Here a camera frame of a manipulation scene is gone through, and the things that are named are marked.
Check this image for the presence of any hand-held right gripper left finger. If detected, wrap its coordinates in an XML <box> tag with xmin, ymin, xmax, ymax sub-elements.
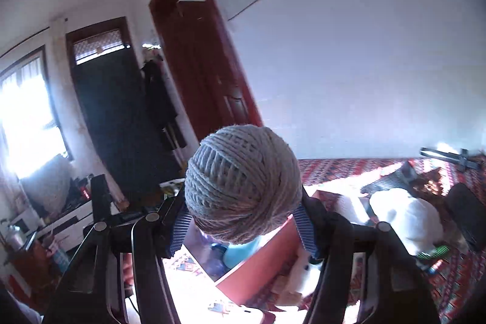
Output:
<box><xmin>42</xmin><ymin>195</ymin><xmax>194</xmax><ymax>324</ymax></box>

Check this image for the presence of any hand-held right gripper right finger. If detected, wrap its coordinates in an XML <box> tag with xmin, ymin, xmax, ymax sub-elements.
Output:
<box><xmin>292</xmin><ymin>191</ymin><xmax>443</xmax><ymax>324</ymax></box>

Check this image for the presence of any orange-red storage box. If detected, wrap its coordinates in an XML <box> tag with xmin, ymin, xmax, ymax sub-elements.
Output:
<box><xmin>213</xmin><ymin>187</ymin><xmax>375</xmax><ymax>324</ymax></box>

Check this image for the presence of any grey twine ball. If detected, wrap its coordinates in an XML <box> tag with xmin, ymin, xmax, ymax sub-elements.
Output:
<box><xmin>184</xmin><ymin>124</ymin><xmax>302</xmax><ymax>245</ymax></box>

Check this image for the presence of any black zip case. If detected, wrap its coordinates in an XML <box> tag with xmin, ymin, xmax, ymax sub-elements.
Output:
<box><xmin>445</xmin><ymin>183</ymin><xmax>486</xmax><ymax>252</ymax></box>

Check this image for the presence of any light blue object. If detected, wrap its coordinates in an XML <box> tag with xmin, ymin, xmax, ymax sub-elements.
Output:
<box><xmin>222</xmin><ymin>237</ymin><xmax>262</xmax><ymax>269</ymax></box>

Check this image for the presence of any black flat panel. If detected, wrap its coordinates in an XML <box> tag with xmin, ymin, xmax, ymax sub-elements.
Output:
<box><xmin>90</xmin><ymin>174</ymin><xmax>115</xmax><ymax>226</ymax></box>

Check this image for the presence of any white plush toy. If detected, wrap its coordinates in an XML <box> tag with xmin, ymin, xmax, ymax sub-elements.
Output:
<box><xmin>370</xmin><ymin>188</ymin><xmax>445</xmax><ymax>258</ymax></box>

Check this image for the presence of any low white cabinet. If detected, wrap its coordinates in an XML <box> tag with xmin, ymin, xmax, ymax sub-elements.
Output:
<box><xmin>8</xmin><ymin>195</ymin><xmax>126</xmax><ymax>252</ymax></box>

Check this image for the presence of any dark hanging coat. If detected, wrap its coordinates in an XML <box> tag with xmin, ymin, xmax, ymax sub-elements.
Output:
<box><xmin>140</xmin><ymin>58</ymin><xmax>187</xmax><ymax>150</ymax></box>

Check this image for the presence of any green patterned brush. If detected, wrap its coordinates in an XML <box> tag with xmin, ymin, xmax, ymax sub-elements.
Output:
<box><xmin>416</xmin><ymin>246</ymin><xmax>450</xmax><ymax>262</ymax></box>

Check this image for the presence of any dark screen door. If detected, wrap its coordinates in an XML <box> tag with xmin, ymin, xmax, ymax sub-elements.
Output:
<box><xmin>65</xmin><ymin>16</ymin><xmax>183</xmax><ymax>203</ymax></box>

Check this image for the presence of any grey metal bottle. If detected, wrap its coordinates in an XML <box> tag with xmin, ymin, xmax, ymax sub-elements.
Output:
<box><xmin>5</xmin><ymin>223</ymin><xmax>25</xmax><ymax>251</ymax></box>

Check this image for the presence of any red wooden door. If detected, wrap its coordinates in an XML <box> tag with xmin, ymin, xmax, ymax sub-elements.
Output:
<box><xmin>149</xmin><ymin>0</ymin><xmax>264</xmax><ymax>142</ymax></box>

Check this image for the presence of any black folding phone tripod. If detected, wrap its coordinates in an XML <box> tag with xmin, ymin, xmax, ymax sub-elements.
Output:
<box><xmin>419</xmin><ymin>146</ymin><xmax>481</xmax><ymax>173</ymax></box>

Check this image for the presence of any bright window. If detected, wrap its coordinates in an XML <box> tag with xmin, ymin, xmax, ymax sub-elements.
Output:
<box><xmin>0</xmin><ymin>45</ymin><xmax>73</xmax><ymax>180</ymax></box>

